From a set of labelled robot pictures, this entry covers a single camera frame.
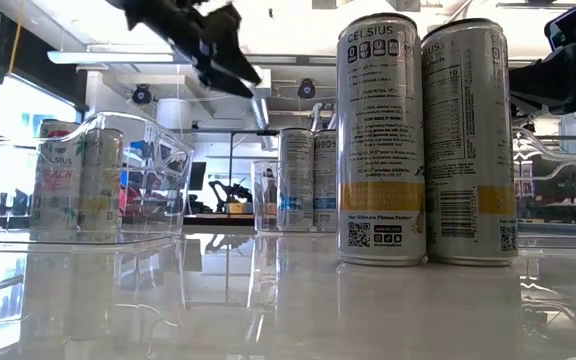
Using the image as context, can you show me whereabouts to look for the white ceiling pipes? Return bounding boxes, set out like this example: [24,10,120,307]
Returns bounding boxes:
[309,102,339,134]

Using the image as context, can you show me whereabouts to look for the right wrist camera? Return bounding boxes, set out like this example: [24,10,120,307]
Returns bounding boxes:
[543,5,576,52]

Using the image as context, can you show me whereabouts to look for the white round column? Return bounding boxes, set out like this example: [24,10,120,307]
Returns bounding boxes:
[157,98,193,132]

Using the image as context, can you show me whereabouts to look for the white Celsius can yellow band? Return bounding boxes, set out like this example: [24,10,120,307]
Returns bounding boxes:
[336,13,428,268]
[420,18,519,268]
[78,128,124,231]

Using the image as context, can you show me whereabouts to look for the silver pipe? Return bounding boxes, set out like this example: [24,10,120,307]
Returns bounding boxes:
[250,94,272,151]

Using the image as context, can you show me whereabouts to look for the white Celsius can blue band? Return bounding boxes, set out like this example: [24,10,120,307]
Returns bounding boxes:
[312,128,339,233]
[276,128,316,233]

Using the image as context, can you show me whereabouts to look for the clear plastic bin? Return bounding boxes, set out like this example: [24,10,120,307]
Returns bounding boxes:
[0,110,195,246]
[250,159,339,235]
[512,127,576,251]

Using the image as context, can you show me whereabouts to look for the yellow hanging cable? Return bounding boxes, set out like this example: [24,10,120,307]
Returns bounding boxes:
[7,0,24,75]

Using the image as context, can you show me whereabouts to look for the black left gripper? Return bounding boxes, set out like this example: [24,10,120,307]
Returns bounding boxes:
[105,0,263,99]

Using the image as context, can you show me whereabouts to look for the black computer monitor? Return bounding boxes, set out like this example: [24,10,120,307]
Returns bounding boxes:
[187,161,208,192]

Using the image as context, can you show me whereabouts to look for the white ceiling box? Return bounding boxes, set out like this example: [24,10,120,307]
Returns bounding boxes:
[259,65,273,99]

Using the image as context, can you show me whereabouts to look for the long ceiling light strip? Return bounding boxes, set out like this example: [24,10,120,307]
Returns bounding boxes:
[47,49,339,66]

